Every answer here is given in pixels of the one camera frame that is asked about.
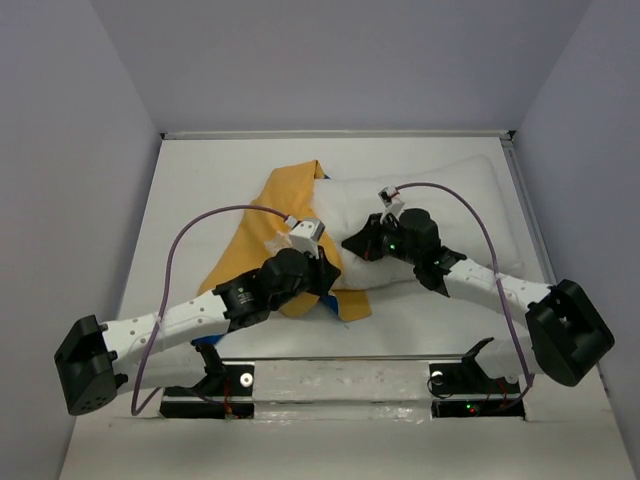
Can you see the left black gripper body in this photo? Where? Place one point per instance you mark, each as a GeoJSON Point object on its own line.
{"type": "Point", "coordinates": [283, 299]}

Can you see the yellow blue pillowcase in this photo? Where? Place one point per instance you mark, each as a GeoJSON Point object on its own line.
{"type": "Point", "coordinates": [260, 235]}

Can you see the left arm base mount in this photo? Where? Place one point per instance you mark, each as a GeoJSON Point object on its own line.
{"type": "Point", "coordinates": [225, 392]}

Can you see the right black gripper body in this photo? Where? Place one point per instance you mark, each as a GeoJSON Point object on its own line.
{"type": "Point", "coordinates": [392, 247]}

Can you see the aluminium frame rail right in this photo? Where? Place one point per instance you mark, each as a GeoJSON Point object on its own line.
{"type": "Point", "coordinates": [535, 233]}

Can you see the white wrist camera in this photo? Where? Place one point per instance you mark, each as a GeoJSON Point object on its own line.
{"type": "Point", "coordinates": [392, 201]}
{"type": "Point", "coordinates": [304, 235]}

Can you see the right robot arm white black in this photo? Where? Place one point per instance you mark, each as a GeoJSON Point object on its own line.
{"type": "Point", "coordinates": [565, 334]}

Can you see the aluminium frame rail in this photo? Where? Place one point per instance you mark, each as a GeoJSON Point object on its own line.
{"type": "Point", "coordinates": [535, 233]}
{"type": "Point", "coordinates": [324, 134]}

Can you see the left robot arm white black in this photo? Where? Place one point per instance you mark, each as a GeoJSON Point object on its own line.
{"type": "Point", "coordinates": [96, 361]}

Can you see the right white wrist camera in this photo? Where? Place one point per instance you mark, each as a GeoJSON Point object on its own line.
{"type": "Point", "coordinates": [392, 201]}

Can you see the aluminium frame rail back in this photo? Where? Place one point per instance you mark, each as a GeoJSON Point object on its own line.
{"type": "Point", "coordinates": [324, 134]}

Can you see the white pillow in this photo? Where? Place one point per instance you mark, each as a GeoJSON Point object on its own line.
{"type": "Point", "coordinates": [344, 205]}

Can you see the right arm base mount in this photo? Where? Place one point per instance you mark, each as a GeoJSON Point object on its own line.
{"type": "Point", "coordinates": [462, 390]}

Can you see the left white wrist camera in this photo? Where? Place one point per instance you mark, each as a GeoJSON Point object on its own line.
{"type": "Point", "coordinates": [304, 235]}

